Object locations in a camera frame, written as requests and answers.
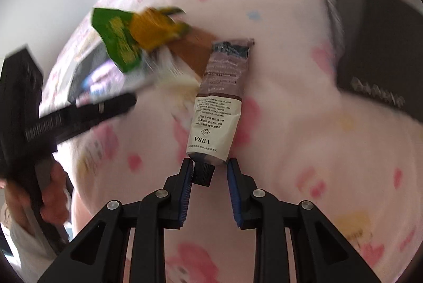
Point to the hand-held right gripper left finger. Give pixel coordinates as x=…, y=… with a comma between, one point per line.
x=186, y=193

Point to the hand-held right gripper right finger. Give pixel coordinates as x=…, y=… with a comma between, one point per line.
x=233, y=193

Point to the black bag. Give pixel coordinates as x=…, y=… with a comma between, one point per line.
x=373, y=38

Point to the wooden comb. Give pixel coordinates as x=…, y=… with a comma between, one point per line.
x=191, y=51

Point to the green snack packet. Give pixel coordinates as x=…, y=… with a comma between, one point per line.
x=115, y=35

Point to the pink printed blanket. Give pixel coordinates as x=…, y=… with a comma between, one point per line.
x=297, y=104

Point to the brown and white cream tube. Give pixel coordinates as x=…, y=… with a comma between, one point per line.
x=218, y=104

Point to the person's left forearm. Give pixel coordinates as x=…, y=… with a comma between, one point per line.
x=29, y=246

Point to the dark purple-edged carton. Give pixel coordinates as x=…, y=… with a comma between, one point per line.
x=89, y=68

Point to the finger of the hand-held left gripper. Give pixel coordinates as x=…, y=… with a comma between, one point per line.
x=109, y=109

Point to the person's left hand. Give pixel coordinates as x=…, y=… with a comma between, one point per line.
x=54, y=200

